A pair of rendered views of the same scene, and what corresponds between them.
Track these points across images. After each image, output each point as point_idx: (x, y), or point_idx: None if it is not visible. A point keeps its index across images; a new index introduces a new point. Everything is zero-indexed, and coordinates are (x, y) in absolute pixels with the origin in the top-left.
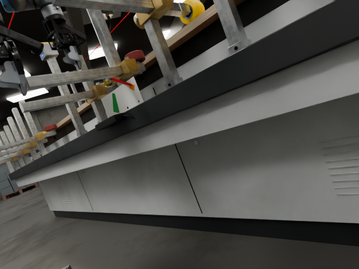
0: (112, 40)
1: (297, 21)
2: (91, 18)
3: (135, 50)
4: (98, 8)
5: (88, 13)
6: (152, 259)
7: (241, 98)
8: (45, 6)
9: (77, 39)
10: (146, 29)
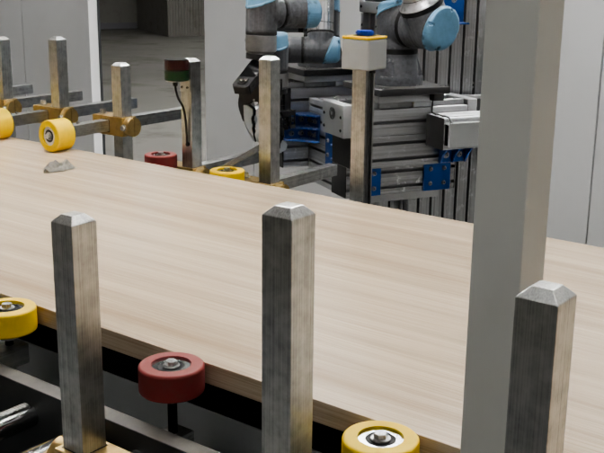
0: (182, 123)
1: None
2: (199, 80)
3: (154, 151)
4: (169, 120)
5: (199, 71)
6: None
7: None
8: (261, 35)
9: (239, 96)
10: (131, 141)
